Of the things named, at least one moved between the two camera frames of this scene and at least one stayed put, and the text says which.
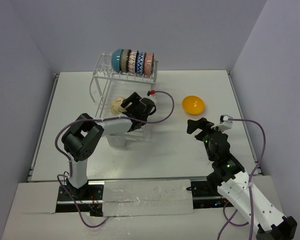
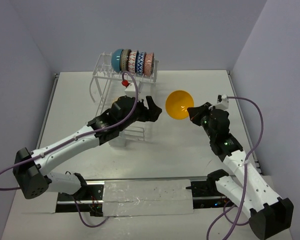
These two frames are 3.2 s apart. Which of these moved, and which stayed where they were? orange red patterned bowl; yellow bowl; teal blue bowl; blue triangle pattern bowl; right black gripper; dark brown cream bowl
Moved: yellow bowl; right black gripper
Stayed: orange red patterned bowl; dark brown cream bowl; teal blue bowl; blue triangle pattern bowl
